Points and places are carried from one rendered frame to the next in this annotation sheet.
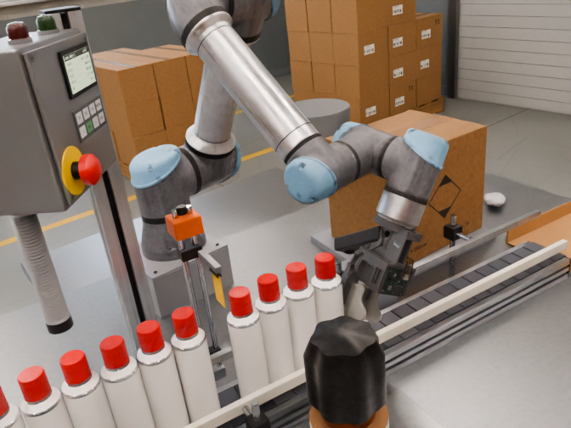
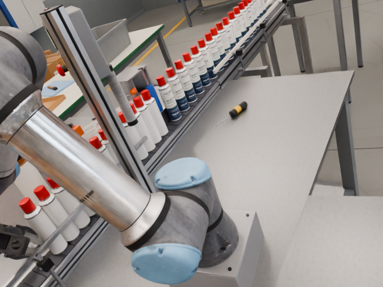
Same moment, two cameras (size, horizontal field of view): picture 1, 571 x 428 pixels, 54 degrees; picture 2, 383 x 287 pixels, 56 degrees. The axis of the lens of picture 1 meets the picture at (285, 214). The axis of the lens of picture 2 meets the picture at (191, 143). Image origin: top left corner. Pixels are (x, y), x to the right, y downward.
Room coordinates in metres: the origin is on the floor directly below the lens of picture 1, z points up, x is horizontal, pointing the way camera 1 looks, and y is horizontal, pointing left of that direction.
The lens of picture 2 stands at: (1.79, 0.09, 1.57)
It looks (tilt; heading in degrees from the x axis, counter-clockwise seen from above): 30 degrees down; 159
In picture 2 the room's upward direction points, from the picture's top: 22 degrees counter-clockwise
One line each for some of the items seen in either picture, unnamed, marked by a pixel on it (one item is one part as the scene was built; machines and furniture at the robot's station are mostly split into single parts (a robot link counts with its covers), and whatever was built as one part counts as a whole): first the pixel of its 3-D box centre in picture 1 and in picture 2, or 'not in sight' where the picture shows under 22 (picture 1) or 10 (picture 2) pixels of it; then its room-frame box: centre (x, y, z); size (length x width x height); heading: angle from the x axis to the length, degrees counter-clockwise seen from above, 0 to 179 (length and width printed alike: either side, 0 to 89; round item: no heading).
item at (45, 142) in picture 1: (42, 118); (75, 46); (0.70, 0.29, 1.38); 0.17 x 0.10 x 0.19; 173
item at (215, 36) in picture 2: not in sight; (218, 46); (0.20, 1.04, 0.98); 0.05 x 0.05 x 0.20
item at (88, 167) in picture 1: (86, 169); (62, 69); (0.64, 0.23, 1.32); 0.04 x 0.03 x 0.04; 173
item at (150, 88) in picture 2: not in sight; (155, 102); (0.42, 0.54, 0.98); 0.03 x 0.03 x 0.17
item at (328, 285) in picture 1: (328, 308); (43, 225); (0.79, -0.05, 0.98); 0.05 x 0.05 x 0.20
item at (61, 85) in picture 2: not in sight; (53, 88); (-1.28, 0.34, 0.81); 0.32 x 0.24 x 0.01; 21
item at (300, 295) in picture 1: (301, 319); (56, 213); (0.76, -0.01, 0.98); 0.05 x 0.05 x 0.20
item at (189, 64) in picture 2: not in sight; (192, 73); (0.34, 0.78, 0.98); 0.05 x 0.05 x 0.20
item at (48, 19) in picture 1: (46, 24); not in sight; (0.73, 0.26, 1.49); 0.03 x 0.03 x 0.02
